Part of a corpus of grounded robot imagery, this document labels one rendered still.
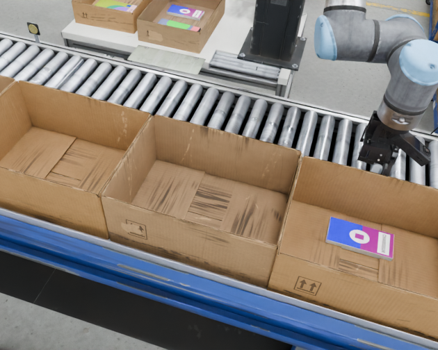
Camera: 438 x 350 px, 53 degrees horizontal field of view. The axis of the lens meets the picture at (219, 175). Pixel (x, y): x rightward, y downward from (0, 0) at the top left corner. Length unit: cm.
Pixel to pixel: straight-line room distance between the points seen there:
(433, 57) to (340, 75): 238
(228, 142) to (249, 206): 18
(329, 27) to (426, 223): 54
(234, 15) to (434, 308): 165
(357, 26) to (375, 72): 244
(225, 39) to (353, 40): 110
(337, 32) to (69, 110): 73
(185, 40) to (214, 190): 89
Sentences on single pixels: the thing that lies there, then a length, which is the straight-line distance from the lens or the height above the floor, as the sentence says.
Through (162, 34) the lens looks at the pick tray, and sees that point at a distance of 195.
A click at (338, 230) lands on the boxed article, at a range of 114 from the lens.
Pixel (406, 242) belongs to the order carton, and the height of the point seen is 89.
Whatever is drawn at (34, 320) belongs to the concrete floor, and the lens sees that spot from 206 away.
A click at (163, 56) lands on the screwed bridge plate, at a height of 75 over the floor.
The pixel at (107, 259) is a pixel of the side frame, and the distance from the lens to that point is 104.
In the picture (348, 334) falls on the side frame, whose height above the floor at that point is 91.
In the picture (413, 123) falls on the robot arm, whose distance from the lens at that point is 102.
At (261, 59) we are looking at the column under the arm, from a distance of 191.
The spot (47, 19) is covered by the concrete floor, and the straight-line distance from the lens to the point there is 383.
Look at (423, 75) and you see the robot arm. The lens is 94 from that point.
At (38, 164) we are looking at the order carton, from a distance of 130.
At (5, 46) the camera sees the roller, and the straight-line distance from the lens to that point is 210.
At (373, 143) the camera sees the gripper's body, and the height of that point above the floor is 111.
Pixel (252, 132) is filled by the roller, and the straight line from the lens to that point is 156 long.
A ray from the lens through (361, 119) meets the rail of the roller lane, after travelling 174.
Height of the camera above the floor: 179
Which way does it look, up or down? 48 degrees down
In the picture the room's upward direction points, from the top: 5 degrees clockwise
